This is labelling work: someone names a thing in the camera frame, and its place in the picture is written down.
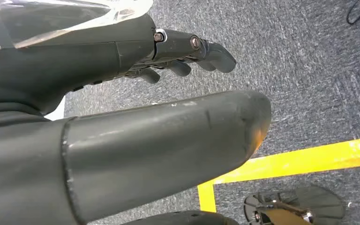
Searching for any yellow floor tape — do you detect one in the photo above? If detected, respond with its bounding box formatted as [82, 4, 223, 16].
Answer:
[197, 135, 360, 213]

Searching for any clear plastic film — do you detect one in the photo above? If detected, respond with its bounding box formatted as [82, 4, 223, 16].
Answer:
[0, 0, 154, 58]

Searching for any black robot foot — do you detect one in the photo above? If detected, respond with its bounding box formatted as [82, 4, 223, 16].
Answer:
[243, 186, 345, 225]

